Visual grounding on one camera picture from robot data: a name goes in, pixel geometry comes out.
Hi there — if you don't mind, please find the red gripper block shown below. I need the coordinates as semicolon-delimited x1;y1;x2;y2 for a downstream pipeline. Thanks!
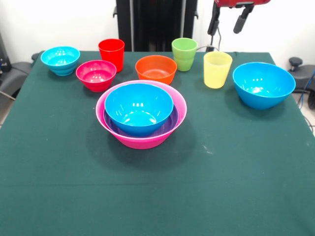
207;0;271;36

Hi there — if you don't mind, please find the medium blue bowl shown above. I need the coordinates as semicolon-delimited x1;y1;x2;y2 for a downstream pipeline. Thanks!
232;62;296;110
104;83;174;138

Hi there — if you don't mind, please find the purple shallow bowl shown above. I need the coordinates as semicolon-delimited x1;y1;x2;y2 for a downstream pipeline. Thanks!
103;105;180;140

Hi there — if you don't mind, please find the large pink bowl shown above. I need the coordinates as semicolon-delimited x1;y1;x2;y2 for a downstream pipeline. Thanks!
95;80;188;150

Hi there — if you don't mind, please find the yellow cup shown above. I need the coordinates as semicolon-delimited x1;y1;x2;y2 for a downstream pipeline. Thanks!
203;51;233;89

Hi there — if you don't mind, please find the green cup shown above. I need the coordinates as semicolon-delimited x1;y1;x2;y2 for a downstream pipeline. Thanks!
171;37;198;72

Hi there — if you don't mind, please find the small orange bowl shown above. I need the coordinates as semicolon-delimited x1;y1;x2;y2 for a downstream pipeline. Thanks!
135;55;178;86

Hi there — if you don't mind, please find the red cup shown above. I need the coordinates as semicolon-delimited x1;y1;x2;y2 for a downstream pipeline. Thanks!
98;38;126;73

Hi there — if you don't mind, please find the small crimson bowl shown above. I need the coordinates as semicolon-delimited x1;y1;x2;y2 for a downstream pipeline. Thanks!
75;59;117;93

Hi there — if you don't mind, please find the small blue bowl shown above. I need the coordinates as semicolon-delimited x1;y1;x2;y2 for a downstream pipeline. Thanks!
40;46;81;71
49;64;77;77

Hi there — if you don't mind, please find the dark green tablecloth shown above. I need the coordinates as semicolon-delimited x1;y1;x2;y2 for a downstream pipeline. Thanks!
0;50;315;236

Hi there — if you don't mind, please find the black wall cable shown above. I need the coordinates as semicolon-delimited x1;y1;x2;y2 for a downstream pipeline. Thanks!
205;0;222;52

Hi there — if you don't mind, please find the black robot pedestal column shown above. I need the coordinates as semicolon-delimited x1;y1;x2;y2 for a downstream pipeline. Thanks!
113;0;199;52

